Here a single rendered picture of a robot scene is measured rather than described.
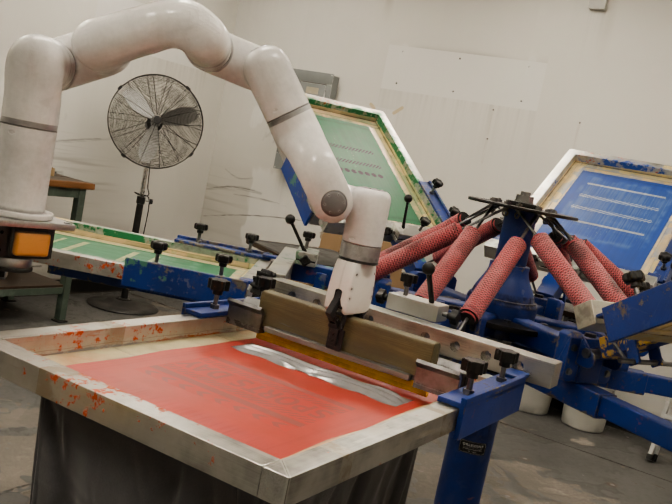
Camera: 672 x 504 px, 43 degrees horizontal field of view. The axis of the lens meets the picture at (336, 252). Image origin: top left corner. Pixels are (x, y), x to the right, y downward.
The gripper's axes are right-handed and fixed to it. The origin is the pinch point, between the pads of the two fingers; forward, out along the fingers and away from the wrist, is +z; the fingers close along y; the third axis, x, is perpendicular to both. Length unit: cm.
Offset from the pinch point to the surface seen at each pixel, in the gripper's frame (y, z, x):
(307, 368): 8.4, 5.3, -1.2
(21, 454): -78, 102, -169
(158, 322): 22.1, 2.5, -25.7
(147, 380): 40.5, 6.0, -9.8
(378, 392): 7.1, 5.4, 13.0
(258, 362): 13.0, 5.9, -8.8
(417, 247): -65, -14, -19
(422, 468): -222, 101, -65
